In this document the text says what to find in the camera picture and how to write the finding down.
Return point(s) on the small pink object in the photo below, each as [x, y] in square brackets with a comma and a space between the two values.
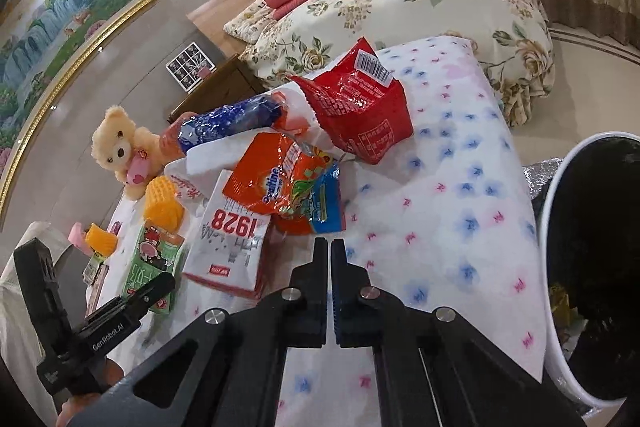
[77, 234]

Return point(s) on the blue green snack packet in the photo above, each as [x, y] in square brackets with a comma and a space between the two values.
[325, 207]

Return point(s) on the small printed box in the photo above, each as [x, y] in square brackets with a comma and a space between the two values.
[95, 274]

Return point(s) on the person's left hand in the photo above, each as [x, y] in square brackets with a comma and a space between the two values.
[110, 369]

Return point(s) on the wooden nightstand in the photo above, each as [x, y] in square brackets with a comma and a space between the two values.
[220, 87]

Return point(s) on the small orange foam piece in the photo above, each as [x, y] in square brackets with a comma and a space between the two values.
[102, 239]

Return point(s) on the orange snack bag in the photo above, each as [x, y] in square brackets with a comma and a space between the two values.
[270, 177]

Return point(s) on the translucent pink cup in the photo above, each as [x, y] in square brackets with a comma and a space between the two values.
[292, 117]

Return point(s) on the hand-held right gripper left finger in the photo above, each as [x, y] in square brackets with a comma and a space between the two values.
[320, 277]

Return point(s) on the flower print tablecloth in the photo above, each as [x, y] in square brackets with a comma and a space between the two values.
[450, 207]

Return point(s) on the red snack bag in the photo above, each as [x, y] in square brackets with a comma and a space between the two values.
[365, 107]

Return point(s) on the white paper bag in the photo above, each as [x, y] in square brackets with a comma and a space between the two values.
[225, 252]

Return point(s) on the gold framed landscape painting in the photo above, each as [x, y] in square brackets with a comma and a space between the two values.
[50, 32]

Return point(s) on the cream teddy bear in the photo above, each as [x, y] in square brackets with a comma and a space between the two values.
[117, 142]

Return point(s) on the white bin with black liner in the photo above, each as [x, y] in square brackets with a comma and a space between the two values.
[600, 232]

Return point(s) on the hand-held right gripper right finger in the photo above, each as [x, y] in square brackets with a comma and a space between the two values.
[337, 277]

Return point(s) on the floral bed quilt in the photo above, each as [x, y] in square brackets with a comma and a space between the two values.
[425, 7]

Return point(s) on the white chair cover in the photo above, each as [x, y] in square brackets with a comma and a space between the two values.
[15, 307]

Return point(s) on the blue plastic wrapper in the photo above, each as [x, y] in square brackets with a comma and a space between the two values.
[225, 119]

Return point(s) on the yellow foam fruit net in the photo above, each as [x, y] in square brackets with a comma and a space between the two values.
[162, 202]

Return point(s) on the wooden bed headboard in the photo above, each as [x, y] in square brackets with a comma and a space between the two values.
[215, 22]

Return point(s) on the yellow crumpled wrapper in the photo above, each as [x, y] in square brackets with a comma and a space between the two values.
[562, 307]

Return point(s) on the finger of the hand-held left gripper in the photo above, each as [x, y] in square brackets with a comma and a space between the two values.
[152, 292]

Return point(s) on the red soft object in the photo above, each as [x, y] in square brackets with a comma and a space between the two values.
[172, 137]

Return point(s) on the photo collage frame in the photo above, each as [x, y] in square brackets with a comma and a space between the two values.
[187, 64]

